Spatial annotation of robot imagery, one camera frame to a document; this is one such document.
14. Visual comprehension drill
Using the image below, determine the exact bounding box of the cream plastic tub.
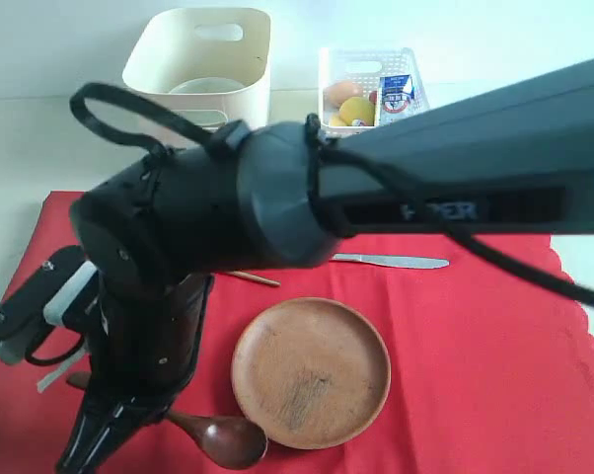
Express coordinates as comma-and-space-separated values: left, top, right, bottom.
121, 7, 271, 129

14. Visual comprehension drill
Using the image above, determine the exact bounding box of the yellow cheese wedge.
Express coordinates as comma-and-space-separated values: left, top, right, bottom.
329, 115, 347, 127

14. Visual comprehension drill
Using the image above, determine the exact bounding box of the yellow lemon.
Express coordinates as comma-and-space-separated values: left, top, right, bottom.
338, 97, 375, 126

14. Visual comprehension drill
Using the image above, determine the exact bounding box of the brown wooden plate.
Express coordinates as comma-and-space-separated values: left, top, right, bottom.
231, 297, 391, 450

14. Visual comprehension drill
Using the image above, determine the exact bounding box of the blue white milk carton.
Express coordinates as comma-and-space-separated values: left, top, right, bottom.
375, 74, 414, 125

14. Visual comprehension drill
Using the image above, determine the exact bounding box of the pale green ceramic bowl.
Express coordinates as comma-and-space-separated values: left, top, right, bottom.
170, 77, 244, 127

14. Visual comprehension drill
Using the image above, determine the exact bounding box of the steel table knife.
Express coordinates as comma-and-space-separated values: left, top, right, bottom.
331, 253, 450, 270

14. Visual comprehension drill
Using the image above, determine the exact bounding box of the brown egg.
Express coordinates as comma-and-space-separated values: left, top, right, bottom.
323, 81, 363, 108

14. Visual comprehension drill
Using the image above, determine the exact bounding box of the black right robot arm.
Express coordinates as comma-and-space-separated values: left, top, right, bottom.
56, 59, 594, 473

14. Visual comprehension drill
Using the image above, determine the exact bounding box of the wooden chopstick lower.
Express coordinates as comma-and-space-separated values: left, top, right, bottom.
227, 272, 281, 287

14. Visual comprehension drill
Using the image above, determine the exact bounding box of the dark wooden spoon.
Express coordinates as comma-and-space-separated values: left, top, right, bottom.
66, 371, 268, 470

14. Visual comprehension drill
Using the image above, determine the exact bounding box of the red tablecloth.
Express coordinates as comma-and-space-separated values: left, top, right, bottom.
0, 190, 594, 474

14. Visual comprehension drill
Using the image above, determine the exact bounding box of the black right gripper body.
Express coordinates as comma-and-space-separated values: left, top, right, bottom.
80, 274, 214, 425

